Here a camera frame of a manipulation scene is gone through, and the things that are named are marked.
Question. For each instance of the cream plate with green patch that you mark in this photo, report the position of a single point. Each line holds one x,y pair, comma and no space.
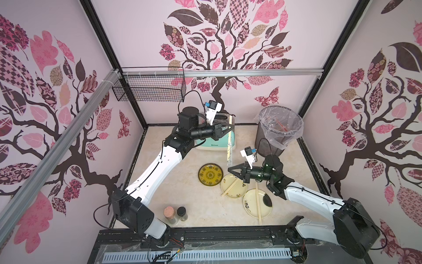
250,204

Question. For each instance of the yellow patterned plate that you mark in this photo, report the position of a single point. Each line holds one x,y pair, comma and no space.
210,174

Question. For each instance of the black lid spice jar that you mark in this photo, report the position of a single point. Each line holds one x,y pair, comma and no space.
182,213

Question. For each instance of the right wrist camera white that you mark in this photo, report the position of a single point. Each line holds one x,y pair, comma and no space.
248,154

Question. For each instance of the aluminium frame bar left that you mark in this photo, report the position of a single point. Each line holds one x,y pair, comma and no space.
14,210

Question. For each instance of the cream plate with calligraphy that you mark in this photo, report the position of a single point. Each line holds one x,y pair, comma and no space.
238,191

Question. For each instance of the aluminium frame bar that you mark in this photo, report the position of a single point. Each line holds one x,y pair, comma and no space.
14,210
227,73

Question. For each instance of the white slotted cable duct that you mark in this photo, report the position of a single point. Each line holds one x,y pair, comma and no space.
189,256

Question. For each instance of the black mesh trash bin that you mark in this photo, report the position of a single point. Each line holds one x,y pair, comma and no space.
268,145

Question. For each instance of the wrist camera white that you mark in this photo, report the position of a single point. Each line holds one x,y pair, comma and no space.
248,154
212,108

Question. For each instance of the aluminium frame bar rear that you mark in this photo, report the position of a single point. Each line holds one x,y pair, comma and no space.
227,73

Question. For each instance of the black wire wall basket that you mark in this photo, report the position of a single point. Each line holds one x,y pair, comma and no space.
151,84

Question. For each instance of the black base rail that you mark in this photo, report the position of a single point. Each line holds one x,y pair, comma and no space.
304,251

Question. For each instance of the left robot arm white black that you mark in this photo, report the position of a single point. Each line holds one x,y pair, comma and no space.
130,206

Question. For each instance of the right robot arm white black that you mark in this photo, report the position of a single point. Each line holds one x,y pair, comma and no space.
349,224

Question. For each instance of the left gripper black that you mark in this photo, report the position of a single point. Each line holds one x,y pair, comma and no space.
217,132

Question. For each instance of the mint green toaster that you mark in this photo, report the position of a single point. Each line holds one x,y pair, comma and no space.
223,143

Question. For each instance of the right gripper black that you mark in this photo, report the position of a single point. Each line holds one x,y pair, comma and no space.
247,172

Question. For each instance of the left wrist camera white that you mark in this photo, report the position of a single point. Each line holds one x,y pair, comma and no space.
212,108

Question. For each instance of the pink lid spice jar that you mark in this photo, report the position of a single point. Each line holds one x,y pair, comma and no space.
170,215

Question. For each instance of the clear plastic bin liner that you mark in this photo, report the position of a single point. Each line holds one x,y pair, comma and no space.
283,127

